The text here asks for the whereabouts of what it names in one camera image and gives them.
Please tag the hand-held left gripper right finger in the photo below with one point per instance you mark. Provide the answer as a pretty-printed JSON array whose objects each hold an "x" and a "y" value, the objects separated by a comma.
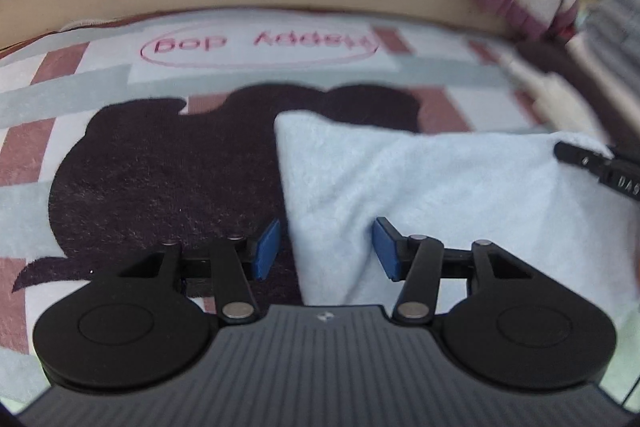
[{"x": 387, "y": 249}]

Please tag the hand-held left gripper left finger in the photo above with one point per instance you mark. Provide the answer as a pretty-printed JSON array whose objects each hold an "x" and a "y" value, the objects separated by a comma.
[{"x": 266, "y": 249}]

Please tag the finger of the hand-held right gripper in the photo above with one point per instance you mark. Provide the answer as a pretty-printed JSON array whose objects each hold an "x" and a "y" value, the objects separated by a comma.
[{"x": 585, "y": 156}]

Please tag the light grey printed t-shirt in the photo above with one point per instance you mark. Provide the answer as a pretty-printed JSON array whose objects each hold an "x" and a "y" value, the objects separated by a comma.
[{"x": 450, "y": 187}]

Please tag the dog printed checkered mat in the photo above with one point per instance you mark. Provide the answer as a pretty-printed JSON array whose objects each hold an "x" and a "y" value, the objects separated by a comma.
[{"x": 125, "y": 182}]

